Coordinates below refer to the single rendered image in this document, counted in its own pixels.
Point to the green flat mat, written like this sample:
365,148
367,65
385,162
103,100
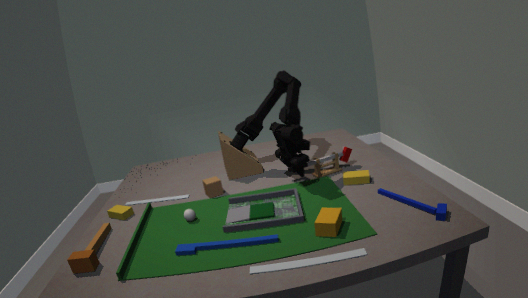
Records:
166,228

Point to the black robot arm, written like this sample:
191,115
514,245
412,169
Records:
289,114

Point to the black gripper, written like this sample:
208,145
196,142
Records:
288,153

